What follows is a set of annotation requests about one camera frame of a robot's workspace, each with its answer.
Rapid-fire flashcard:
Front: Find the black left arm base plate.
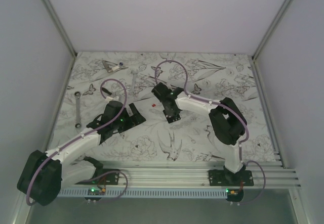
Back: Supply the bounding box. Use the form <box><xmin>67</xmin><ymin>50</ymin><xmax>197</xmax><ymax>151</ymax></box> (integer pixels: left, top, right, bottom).
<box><xmin>77</xmin><ymin>168</ymin><xmax>120</xmax><ymax>185</ymax></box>

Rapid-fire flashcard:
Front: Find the aluminium frame rail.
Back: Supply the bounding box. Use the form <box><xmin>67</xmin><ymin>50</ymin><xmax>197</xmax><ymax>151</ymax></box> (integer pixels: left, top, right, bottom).
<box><xmin>103</xmin><ymin>161</ymin><xmax>301</xmax><ymax>189</ymax></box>

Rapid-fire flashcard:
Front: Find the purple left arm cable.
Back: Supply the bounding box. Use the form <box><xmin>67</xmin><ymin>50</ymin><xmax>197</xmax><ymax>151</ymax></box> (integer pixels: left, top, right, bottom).
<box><xmin>26</xmin><ymin>78</ymin><xmax>129</xmax><ymax>206</ymax></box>

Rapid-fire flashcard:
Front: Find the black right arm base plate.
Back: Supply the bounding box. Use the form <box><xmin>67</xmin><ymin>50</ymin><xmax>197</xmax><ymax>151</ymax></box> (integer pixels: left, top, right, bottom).
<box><xmin>208</xmin><ymin>168</ymin><xmax>254</xmax><ymax>187</ymax></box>

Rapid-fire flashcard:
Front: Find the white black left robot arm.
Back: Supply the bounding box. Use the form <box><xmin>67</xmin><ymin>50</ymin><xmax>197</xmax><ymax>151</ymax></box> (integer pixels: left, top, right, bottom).
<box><xmin>17</xmin><ymin>101</ymin><xmax>146</xmax><ymax>206</ymax></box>

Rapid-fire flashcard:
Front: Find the grey slotted cable duct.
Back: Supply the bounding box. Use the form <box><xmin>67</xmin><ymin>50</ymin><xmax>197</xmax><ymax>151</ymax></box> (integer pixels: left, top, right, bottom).
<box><xmin>58</xmin><ymin>187</ymin><xmax>227</xmax><ymax>199</ymax></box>

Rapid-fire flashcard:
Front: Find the right controller board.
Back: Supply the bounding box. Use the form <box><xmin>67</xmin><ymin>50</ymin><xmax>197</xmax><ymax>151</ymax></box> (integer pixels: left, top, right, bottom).
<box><xmin>226</xmin><ymin>189</ymin><xmax>244</xmax><ymax>203</ymax></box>

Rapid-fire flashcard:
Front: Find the left controller board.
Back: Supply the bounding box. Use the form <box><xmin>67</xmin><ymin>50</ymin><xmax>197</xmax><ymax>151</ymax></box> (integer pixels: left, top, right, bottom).
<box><xmin>85</xmin><ymin>187</ymin><xmax>105</xmax><ymax>202</ymax></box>

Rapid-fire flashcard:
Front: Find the black handled screwdriver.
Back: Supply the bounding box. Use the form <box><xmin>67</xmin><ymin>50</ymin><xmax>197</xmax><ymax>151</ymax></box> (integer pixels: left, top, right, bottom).
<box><xmin>102</xmin><ymin>88</ymin><xmax>112</xmax><ymax>96</ymax></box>

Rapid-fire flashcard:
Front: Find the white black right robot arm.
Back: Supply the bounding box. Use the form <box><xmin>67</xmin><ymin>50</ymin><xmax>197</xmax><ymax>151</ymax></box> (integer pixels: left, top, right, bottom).
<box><xmin>151</xmin><ymin>82</ymin><xmax>249</xmax><ymax>186</ymax></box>

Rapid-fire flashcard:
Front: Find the controller board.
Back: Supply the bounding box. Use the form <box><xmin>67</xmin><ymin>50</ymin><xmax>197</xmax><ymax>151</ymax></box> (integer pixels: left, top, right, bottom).
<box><xmin>85</xmin><ymin>187</ymin><xmax>105</xmax><ymax>202</ymax></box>
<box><xmin>226</xmin><ymin>189</ymin><xmax>244</xmax><ymax>203</ymax></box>

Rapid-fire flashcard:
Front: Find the black fuse box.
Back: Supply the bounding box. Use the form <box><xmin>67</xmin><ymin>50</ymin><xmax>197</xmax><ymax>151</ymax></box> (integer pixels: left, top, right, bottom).
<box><xmin>166</xmin><ymin>115</ymin><xmax>181</xmax><ymax>123</ymax></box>

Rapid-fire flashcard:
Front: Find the chrome ratchet wrench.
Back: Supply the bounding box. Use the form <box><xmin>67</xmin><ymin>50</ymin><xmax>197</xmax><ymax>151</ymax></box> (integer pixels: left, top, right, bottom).
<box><xmin>74</xmin><ymin>91</ymin><xmax>82</xmax><ymax>128</ymax></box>

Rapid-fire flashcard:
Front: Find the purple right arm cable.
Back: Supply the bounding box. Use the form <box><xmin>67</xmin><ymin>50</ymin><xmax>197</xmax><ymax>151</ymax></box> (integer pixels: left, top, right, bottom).
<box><xmin>154</xmin><ymin>59</ymin><xmax>266</xmax><ymax>205</ymax></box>

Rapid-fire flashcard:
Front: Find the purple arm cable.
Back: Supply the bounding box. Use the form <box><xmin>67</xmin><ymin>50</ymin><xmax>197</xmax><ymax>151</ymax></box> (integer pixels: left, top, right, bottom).
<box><xmin>26</xmin><ymin>78</ymin><xmax>129</xmax><ymax>206</ymax></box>
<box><xmin>154</xmin><ymin>59</ymin><xmax>266</xmax><ymax>205</ymax></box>

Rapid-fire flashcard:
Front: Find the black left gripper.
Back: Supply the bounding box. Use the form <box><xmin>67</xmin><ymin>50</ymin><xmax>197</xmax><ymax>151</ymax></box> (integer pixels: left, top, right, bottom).
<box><xmin>112</xmin><ymin>103</ymin><xmax>145</xmax><ymax>133</ymax></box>

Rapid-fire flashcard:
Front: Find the small metal bracket tool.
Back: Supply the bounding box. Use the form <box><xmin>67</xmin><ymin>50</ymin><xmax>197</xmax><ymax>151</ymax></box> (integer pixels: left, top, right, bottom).
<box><xmin>102</xmin><ymin>60</ymin><xmax>113</xmax><ymax>73</ymax></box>

